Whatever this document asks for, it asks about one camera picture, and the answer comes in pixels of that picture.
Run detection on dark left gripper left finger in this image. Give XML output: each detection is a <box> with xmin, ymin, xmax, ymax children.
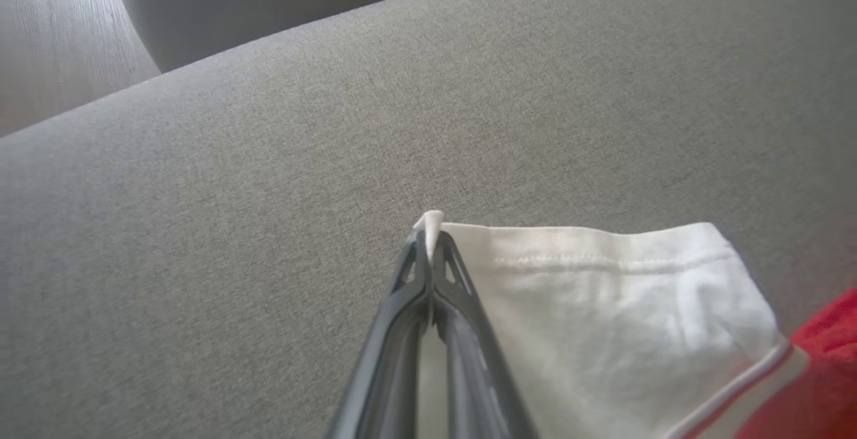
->
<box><xmin>326</xmin><ymin>230</ymin><xmax>433</xmax><ymax>439</ymax></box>

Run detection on grey sofa cushion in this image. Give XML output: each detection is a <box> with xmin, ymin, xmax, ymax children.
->
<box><xmin>107</xmin><ymin>0</ymin><xmax>536</xmax><ymax>73</ymax></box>

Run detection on grey fabric sofa seat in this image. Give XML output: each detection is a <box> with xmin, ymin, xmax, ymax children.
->
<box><xmin>0</xmin><ymin>0</ymin><xmax>857</xmax><ymax>439</ymax></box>

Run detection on red and white t-shirt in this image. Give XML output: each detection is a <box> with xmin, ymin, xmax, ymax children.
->
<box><xmin>412</xmin><ymin>210</ymin><xmax>857</xmax><ymax>439</ymax></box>

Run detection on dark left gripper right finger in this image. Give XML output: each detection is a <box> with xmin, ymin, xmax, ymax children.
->
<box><xmin>431</xmin><ymin>232</ymin><xmax>540</xmax><ymax>439</ymax></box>

